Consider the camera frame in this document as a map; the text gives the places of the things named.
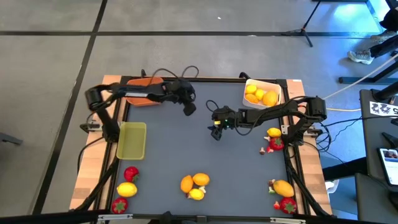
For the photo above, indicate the brown cap toy mushroom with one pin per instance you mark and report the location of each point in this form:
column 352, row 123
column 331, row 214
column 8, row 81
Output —
column 271, row 182
column 188, row 196
column 262, row 152

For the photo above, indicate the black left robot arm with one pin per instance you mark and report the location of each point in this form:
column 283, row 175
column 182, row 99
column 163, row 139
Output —
column 105, row 118

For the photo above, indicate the tablet with lit screen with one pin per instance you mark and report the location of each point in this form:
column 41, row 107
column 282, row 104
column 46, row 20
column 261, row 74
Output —
column 390, row 165

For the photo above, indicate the pale white toy mushroom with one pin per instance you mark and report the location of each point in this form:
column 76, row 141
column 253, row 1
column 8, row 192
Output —
column 202, row 188
column 266, row 138

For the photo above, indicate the red cap toy mushroom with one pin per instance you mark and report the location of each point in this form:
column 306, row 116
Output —
column 276, row 205
column 269, row 149

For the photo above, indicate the white plastic basket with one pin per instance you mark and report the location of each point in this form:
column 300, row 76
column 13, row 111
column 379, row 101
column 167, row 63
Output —
column 267, row 84

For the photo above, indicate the white mounting plate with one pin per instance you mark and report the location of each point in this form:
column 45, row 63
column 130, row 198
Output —
column 285, row 129

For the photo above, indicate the black pole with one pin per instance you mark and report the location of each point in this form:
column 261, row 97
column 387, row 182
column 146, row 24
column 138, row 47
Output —
column 385, row 92

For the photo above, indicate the orange plastic basket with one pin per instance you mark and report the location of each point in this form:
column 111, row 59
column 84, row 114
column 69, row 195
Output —
column 141, row 102

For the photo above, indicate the black desk foot bar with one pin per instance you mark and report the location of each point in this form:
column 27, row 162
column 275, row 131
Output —
column 357, row 80

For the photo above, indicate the green toy mushroom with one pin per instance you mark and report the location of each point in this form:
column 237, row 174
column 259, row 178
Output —
column 271, row 190

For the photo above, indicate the orange oval toy fruit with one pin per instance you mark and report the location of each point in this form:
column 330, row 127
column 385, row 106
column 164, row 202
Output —
column 186, row 183

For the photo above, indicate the grey furniture foot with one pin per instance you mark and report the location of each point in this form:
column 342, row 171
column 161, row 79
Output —
column 11, row 138

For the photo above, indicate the white plastic object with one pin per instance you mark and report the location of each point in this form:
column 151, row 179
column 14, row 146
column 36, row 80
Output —
column 331, row 186

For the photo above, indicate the black side table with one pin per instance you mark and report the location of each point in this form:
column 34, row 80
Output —
column 373, row 140

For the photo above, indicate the silver metal bracket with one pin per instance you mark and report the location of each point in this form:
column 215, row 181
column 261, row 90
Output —
column 287, row 220
column 115, row 216

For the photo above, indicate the person's leg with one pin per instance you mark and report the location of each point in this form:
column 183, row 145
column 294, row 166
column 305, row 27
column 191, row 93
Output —
column 385, row 46
column 391, row 20

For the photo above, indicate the round toy orange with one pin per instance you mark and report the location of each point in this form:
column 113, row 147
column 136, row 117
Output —
column 201, row 179
column 252, row 98

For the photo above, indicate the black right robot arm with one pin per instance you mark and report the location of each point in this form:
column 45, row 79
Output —
column 280, row 109

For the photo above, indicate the wooden table side board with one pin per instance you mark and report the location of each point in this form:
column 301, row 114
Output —
column 88, row 180
column 311, row 161

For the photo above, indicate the yellow-orange toy mango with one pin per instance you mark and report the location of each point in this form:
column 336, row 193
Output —
column 283, row 188
column 270, row 98

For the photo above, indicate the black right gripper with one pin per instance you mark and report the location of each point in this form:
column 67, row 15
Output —
column 225, row 118

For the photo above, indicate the black tripod stand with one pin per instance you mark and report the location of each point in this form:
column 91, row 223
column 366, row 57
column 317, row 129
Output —
column 301, row 30

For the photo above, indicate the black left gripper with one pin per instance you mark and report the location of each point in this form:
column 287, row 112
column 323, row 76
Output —
column 183, row 91

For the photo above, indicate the black rig crossbar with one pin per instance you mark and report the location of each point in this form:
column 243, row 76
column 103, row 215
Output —
column 46, row 217

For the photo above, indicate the red strawberry upper left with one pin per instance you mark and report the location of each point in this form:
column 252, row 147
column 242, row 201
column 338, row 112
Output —
column 131, row 174

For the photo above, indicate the white printed marker sheet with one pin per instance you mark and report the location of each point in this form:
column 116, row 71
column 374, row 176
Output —
column 384, row 109

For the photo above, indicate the yellow-green plastic basket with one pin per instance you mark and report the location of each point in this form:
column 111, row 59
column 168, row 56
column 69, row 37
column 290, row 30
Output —
column 132, row 141

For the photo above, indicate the person's foot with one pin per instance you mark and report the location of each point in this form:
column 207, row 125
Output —
column 381, row 37
column 360, row 57

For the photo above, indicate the red tomato green calyx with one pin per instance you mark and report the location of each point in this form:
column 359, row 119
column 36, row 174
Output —
column 276, row 143
column 288, row 205
column 119, row 205

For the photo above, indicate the small yellow toy lemon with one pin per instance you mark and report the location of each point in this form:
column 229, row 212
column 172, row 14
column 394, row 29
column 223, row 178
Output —
column 259, row 94

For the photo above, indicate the black clamp hook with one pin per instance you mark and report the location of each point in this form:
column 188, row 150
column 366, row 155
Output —
column 244, row 74
column 143, row 73

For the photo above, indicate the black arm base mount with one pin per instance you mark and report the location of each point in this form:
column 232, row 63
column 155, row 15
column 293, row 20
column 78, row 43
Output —
column 90, row 127

